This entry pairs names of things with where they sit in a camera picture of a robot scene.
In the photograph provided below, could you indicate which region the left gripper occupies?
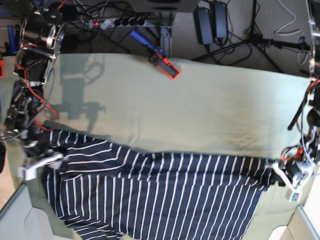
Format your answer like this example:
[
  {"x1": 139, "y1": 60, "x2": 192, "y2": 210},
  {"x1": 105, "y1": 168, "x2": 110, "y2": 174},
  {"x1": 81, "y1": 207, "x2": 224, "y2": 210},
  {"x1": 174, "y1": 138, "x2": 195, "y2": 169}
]
[{"x1": 259, "y1": 158, "x2": 315, "y2": 192}]

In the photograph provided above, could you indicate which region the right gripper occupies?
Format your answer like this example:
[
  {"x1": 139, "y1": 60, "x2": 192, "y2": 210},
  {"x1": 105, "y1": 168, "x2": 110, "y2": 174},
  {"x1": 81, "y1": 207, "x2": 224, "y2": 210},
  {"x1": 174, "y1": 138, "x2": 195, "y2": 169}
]
[{"x1": 23, "y1": 140, "x2": 66, "y2": 170}]

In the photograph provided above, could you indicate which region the navy white striped T-shirt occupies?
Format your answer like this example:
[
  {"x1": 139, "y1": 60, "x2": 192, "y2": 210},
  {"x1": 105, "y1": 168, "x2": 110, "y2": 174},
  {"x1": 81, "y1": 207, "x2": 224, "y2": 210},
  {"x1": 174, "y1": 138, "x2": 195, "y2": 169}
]
[{"x1": 41, "y1": 128, "x2": 276, "y2": 240}]

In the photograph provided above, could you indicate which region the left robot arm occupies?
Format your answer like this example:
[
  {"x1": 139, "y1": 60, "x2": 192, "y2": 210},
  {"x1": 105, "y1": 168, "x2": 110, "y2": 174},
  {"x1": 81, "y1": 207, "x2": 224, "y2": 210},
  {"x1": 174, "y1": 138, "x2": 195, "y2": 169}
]
[{"x1": 264, "y1": 0, "x2": 320, "y2": 201}]

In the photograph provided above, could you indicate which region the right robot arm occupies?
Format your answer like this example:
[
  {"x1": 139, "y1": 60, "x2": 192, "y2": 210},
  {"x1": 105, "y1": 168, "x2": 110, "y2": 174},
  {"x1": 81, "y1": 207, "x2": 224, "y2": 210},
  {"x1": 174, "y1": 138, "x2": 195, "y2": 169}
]
[{"x1": 0, "y1": 0, "x2": 65, "y2": 169}]

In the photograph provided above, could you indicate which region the grey bin bottom right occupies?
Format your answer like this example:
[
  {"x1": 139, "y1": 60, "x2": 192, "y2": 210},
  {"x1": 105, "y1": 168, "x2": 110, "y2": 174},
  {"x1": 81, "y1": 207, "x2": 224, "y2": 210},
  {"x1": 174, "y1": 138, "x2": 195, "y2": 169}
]
[{"x1": 268, "y1": 206, "x2": 320, "y2": 240}]

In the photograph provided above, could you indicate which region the grey bin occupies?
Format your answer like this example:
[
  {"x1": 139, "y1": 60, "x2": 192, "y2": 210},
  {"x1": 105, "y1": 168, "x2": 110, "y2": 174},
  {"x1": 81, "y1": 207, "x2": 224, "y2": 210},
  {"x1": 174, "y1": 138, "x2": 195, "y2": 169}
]
[
  {"x1": 0, "y1": 185, "x2": 55, "y2": 240},
  {"x1": 268, "y1": 206, "x2": 320, "y2": 240}
]

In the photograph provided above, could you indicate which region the grey bin bottom left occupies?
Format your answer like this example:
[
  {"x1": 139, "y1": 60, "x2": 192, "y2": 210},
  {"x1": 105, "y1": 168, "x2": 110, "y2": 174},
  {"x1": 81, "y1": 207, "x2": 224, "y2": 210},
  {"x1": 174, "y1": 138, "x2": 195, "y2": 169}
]
[{"x1": 0, "y1": 185, "x2": 55, "y2": 240}]

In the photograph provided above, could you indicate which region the orange clamp jaw left edge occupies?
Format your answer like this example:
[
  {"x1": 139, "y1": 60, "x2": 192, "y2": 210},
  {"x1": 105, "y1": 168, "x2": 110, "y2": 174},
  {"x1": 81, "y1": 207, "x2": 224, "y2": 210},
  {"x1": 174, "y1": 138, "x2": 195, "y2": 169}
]
[{"x1": 0, "y1": 59, "x2": 5, "y2": 78}]

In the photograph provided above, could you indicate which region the blue clamp at left edge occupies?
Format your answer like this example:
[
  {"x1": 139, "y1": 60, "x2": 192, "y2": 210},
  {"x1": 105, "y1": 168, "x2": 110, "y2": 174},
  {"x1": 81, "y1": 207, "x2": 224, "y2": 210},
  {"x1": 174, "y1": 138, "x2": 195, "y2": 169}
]
[{"x1": 2, "y1": 24, "x2": 20, "y2": 56}]

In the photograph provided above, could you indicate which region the light green table cloth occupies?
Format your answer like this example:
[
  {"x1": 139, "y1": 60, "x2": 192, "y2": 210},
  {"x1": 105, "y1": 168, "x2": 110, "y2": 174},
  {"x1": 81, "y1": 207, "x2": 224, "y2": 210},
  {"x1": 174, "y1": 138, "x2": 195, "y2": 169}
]
[{"x1": 0, "y1": 53, "x2": 320, "y2": 240}]

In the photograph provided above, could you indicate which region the white power strip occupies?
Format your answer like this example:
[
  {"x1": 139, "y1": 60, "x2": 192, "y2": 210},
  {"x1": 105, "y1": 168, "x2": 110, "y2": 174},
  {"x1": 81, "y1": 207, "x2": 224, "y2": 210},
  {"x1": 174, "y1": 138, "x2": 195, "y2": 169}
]
[{"x1": 86, "y1": 17, "x2": 147, "y2": 31}]

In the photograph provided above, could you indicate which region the black tripod stand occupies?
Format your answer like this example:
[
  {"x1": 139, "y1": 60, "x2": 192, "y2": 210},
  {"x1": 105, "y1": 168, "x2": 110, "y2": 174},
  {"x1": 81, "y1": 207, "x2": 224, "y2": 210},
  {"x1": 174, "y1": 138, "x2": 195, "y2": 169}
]
[{"x1": 193, "y1": 0, "x2": 320, "y2": 76}]

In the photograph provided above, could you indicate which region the blue orange bar clamp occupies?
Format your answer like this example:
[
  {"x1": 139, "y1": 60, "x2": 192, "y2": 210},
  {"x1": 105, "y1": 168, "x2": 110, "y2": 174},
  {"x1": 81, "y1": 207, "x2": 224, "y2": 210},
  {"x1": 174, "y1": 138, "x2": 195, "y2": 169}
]
[{"x1": 130, "y1": 30, "x2": 181, "y2": 80}]

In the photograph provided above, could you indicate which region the grey monitor base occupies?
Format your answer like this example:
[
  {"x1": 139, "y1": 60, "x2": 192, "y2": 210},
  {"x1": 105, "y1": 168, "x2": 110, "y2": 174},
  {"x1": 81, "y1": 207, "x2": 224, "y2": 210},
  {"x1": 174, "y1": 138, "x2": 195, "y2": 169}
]
[{"x1": 127, "y1": 0, "x2": 200, "y2": 13}]

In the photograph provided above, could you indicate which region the black power adapter right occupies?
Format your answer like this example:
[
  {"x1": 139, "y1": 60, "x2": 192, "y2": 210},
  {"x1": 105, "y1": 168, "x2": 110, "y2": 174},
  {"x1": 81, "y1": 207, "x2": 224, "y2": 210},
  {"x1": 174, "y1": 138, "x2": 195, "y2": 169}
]
[{"x1": 212, "y1": 1, "x2": 228, "y2": 39}]

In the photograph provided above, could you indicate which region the black power adapter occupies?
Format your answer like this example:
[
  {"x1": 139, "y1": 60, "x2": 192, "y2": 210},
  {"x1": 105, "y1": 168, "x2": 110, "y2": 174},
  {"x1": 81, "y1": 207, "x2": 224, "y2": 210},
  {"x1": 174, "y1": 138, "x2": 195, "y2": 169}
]
[
  {"x1": 193, "y1": 7, "x2": 214, "y2": 45},
  {"x1": 212, "y1": 1, "x2": 228, "y2": 39}
]

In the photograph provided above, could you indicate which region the black power adapter left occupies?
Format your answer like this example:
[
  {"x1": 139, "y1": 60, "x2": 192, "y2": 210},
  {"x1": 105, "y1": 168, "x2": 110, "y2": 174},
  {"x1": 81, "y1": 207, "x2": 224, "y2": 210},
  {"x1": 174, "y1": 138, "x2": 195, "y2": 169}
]
[{"x1": 193, "y1": 7, "x2": 214, "y2": 45}]

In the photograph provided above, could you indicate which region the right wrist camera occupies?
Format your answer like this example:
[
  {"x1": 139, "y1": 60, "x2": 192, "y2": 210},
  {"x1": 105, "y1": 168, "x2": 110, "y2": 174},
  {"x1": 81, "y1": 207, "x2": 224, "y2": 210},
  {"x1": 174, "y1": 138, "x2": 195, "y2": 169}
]
[{"x1": 18, "y1": 165, "x2": 37, "y2": 181}]

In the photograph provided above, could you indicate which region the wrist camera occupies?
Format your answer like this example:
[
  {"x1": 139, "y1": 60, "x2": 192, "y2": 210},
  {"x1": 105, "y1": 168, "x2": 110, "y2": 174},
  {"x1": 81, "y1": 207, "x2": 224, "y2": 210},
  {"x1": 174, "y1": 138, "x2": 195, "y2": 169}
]
[
  {"x1": 18, "y1": 165, "x2": 37, "y2": 181},
  {"x1": 285, "y1": 189, "x2": 302, "y2": 203}
]

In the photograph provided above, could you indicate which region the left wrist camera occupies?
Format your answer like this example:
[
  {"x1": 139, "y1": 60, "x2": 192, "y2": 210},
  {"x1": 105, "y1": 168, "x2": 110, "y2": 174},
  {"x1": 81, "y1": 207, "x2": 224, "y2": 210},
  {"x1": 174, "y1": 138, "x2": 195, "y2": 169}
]
[{"x1": 285, "y1": 189, "x2": 302, "y2": 203}]

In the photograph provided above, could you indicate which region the white cable on floor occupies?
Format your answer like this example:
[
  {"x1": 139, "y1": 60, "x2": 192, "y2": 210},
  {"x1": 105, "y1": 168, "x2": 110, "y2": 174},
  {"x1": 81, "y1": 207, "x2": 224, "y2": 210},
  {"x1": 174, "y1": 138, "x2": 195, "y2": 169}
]
[{"x1": 275, "y1": 0, "x2": 312, "y2": 66}]

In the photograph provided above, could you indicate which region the aluminium frame post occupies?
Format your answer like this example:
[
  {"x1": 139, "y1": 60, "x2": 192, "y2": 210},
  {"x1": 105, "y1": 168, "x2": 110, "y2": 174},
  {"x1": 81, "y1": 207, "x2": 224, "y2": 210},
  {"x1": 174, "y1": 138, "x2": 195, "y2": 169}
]
[{"x1": 155, "y1": 12, "x2": 176, "y2": 58}]

